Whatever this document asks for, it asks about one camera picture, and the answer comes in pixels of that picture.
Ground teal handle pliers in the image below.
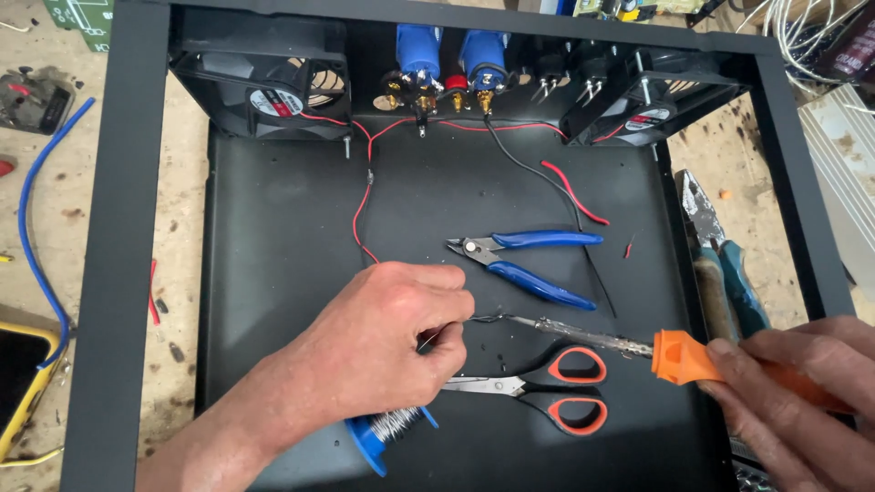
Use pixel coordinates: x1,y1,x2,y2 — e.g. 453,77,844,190
674,168,775,344

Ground orange black scissors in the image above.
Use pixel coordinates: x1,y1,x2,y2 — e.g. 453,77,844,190
441,343,610,438

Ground person's left hand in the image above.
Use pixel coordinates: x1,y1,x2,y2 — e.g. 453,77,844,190
286,261,476,430

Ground person's right hand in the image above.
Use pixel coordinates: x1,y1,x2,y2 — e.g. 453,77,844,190
697,316,875,492

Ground black cooling fan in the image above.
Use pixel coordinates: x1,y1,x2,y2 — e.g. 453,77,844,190
169,7,354,142
561,48,751,148

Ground silver ribbed metal case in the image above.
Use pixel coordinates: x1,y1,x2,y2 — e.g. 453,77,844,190
797,83,875,303

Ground blue handle flush cutters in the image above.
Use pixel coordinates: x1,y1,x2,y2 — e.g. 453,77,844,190
446,230,606,313

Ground black grey device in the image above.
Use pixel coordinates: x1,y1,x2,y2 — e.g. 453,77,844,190
0,66,76,136

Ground green circuit board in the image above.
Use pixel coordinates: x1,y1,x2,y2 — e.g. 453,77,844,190
42,0,116,53

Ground ribbed metal part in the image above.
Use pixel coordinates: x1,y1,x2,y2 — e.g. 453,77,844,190
729,436,777,492

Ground blue round connector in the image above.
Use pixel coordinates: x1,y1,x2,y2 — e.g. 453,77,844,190
458,29,511,93
395,24,445,88

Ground orange handle soldering iron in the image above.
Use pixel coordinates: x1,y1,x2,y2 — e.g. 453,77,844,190
479,313,855,414

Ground red black fan wire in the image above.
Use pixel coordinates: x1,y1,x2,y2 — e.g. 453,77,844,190
299,111,384,266
369,116,627,146

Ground red binding post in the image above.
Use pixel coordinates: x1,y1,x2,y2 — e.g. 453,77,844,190
444,74,471,112

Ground long black wire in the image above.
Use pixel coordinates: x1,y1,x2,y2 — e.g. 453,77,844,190
483,113,618,319

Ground blue solder spool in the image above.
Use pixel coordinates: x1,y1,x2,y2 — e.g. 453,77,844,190
345,405,440,478

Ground black switch with pins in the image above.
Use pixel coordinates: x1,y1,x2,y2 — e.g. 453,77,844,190
576,53,614,108
532,48,570,105

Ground yellow black device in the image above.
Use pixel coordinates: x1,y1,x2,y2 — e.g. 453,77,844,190
0,320,71,467

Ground bundle of white cables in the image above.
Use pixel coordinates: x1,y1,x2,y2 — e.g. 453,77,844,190
735,0,875,116

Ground dark red box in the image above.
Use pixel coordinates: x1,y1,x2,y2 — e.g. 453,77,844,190
815,19,875,84

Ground yellow cable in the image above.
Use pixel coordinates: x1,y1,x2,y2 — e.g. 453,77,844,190
0,446,65,470

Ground populated circuit board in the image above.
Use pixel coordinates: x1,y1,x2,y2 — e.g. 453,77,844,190
572,0,706,23

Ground silver solder wire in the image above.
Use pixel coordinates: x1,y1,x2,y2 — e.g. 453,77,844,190
417,324,448,355

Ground red wire piece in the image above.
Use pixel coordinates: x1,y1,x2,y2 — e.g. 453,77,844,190
540,160,611,227

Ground blue cable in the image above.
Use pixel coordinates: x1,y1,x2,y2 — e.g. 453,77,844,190
18,96,97,371

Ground black metal chassis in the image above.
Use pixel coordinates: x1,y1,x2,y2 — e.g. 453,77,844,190
60,0,857,492

